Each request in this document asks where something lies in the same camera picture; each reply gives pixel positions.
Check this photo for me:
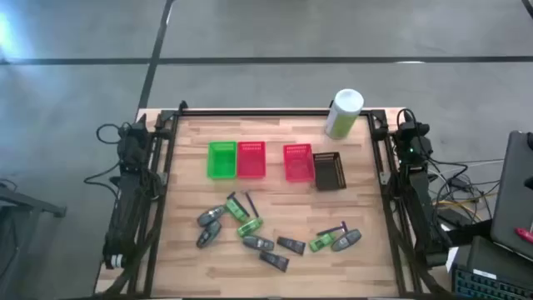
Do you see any gray toiletry bottle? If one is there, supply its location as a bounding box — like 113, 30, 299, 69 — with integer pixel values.
196, 219, 222, 249
242, 234, 276, 252
331, 227, 362, 253
197, 204, 227, 228

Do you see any dark blue toiletry tube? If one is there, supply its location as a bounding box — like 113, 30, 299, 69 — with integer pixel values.
258, 250, 291, 273
276, 236, 307, 256

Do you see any white green wipes canister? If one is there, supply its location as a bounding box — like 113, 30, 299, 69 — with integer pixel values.
324, 87, 365, 141

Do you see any black power brick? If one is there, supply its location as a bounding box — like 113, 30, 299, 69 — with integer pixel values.
436, 207, 476, 228

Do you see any black plastic basket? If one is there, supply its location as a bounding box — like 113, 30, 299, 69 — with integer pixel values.
311, 151, 347, 192

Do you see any green plastic basket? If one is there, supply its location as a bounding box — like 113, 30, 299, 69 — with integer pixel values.
207, 140, 238, 181

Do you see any black flat bar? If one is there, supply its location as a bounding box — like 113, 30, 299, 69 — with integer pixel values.
447, 219, 493, 248

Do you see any red plastic basket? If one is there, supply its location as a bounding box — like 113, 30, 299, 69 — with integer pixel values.
236, 141, 267, 180
282, 142, 316, 183

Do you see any gray laptop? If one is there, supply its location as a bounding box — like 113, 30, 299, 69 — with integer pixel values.
489, 130, 533, 262

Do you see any white paper sheet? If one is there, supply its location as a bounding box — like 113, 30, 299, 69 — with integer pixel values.
441, 224, 460, 273

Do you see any gray metal stand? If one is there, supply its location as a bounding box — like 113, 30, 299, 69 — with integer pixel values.
0, 178, 67, 300

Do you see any black box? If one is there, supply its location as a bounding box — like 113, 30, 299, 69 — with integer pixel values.
466, 235, 533, 276

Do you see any black backlit keyboard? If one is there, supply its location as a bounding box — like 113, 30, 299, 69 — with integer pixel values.
451, 264, 533, 300

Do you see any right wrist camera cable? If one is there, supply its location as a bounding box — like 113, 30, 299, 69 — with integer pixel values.
396, 107, 419, 133

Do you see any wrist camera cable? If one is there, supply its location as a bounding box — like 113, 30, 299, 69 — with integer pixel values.
96, 122, 128, 146
396, 107, 419, 133

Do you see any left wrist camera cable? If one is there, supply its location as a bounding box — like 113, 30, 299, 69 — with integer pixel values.
96, 122, 128, 146

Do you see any black cable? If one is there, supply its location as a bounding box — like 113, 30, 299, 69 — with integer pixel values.
83, 161, 122, 198

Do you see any yellow cable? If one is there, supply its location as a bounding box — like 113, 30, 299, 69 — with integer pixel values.
432, 193, 497, 210

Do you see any red handled tool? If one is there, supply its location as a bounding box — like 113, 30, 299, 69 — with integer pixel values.
514, 227, 533, 245

